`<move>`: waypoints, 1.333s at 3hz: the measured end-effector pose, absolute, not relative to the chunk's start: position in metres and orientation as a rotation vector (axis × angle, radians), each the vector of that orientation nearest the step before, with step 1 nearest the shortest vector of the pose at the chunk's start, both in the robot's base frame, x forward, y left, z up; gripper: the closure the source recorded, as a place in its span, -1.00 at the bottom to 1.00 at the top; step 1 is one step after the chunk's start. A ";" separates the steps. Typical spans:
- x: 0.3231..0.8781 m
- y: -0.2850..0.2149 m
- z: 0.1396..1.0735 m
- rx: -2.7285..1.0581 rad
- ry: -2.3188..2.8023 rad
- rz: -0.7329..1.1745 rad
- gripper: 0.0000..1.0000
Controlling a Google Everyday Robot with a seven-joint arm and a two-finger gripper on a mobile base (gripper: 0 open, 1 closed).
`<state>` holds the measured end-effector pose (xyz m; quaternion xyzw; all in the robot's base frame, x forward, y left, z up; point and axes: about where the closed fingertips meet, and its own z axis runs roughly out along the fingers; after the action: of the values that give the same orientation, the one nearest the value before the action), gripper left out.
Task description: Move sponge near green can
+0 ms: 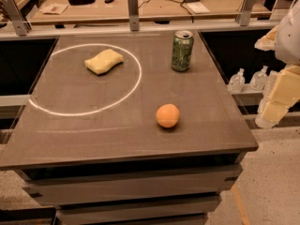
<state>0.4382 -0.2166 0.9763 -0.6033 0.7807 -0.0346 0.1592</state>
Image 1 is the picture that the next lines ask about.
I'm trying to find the paper sheet on desk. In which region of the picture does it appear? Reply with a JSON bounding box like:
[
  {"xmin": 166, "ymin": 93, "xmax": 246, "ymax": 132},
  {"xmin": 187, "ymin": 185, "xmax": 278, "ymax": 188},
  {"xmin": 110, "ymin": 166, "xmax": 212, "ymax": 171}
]
[{"xmin": 42, "ymin": 3, "xmax": 68, "ymax": 15}]

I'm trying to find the yellow sponge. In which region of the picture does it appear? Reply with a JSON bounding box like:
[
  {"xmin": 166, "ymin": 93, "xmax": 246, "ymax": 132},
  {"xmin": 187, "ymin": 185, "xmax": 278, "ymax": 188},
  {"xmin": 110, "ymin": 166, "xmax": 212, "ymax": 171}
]
[{"xmin": 84, "ymin": 49, "xmax": 124, "ymax": 75}]

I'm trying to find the middle metal bracket post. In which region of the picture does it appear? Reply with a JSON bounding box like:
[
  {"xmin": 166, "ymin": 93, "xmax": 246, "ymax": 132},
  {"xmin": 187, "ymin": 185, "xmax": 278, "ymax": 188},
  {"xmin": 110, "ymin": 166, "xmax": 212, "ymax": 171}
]
[{"xmin": 127, "ymin": 0, "xmax": 140, "ymax": 31}]

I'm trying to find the clear plastic bottle right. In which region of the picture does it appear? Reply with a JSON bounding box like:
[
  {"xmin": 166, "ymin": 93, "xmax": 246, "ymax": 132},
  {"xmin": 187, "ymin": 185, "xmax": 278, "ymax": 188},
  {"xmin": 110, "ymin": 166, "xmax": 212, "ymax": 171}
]
[{"xmin": 249, "ymin": 66, "xmax": 268, "ymax": 90}]

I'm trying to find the grey drawer cabinet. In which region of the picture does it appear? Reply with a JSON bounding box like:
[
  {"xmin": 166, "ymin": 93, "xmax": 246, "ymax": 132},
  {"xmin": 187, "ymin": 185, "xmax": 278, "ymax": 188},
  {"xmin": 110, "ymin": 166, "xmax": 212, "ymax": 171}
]
[{"xmin": 13, "ymin": 152, "xmax": 248, "ymax": 225}]

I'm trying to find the white paper notepad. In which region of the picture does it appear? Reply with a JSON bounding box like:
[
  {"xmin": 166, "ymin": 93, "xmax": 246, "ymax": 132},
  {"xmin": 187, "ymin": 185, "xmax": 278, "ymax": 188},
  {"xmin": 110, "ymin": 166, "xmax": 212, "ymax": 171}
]
[{"xmin": 187, "ymin": 2, "xmax": 210, "ymax": 14}]

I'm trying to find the clear plastic bottle left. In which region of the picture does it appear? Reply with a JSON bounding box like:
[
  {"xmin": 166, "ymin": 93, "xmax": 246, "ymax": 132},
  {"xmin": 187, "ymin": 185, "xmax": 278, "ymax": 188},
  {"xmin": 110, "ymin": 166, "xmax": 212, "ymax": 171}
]
[{"xmin": 227, "ymin": 68, "xmax": 245, "ymax": 94}]

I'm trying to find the right metal bracket post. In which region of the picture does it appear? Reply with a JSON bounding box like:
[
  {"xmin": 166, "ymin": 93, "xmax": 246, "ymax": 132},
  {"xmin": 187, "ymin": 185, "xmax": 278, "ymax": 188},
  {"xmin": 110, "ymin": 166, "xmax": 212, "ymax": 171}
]
[{"xmin": 235, "ymin": 0, "xmax": 255, "ymax": 26}]

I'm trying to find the green soda can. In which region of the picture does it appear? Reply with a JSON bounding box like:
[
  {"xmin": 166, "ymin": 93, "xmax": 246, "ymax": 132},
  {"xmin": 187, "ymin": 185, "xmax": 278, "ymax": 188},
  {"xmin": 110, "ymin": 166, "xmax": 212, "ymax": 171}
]
[{"xmin": 172, "ymin": 30, "xmax": 194, "ymax": 72}]

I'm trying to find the clear plastic bottle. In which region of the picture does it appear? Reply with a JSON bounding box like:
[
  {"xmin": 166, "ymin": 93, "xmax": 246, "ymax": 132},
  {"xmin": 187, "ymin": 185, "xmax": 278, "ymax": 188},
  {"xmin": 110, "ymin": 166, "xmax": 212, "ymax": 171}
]
[
  {"xmin": 227, "ymin": 68, "xmax": 245, "ymax": 94},
  {"xmin": 249, "ymin": 66, "xmax": 268, "ymax": 90}
]

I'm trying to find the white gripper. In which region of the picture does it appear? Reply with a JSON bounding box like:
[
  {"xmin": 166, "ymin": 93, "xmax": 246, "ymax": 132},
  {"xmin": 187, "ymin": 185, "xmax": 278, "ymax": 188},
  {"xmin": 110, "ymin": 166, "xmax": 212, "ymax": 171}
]
[{"xmin": 254, "ymin": 0, "xmax": 300, "ymax": 128}]

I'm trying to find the left metal bracket post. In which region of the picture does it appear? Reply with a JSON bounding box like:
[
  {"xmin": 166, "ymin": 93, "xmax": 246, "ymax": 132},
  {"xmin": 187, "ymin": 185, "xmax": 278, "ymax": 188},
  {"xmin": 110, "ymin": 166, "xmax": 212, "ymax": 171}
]
[{"xmin": 0, "ymin": 0, "xmax": 31, "ymax": 36}]

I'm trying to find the small black device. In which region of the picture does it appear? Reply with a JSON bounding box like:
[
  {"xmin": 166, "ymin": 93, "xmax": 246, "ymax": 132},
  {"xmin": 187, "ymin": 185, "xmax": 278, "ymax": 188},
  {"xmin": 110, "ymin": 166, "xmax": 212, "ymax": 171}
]
[{"xmin": 104, "ymin": 0, "xmax": 114, "ymax": 4}]

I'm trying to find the black cloth bundle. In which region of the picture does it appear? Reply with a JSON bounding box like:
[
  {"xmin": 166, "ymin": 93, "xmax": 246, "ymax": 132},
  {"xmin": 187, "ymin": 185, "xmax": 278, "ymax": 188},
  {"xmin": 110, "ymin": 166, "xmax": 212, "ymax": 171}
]
[{"xmin": 68, "ymin": 0, "xmax": 96, "ymax": 6}]

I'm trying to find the metal bracket post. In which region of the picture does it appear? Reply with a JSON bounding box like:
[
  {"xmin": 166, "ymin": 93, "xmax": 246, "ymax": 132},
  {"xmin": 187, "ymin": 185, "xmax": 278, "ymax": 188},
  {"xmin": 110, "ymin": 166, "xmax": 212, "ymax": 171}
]
[
  {"xmin": 0, "ymin": 0, "xmax": 31, "ymax": 36},
  {"xmin": 127, "ymin": 0, "xmax": 140, "ymax": 31},
  {"xmin": 235, "ymin": 0, "xmax": 255, "ymax": 26}
]

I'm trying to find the orange fruit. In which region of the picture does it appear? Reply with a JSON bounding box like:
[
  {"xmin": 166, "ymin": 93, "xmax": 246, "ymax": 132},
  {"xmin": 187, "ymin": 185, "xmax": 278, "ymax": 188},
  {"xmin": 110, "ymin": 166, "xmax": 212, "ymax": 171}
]
[{"xmin": 156, "ymin": 104, "xmax": 180, "ymax": 128}]

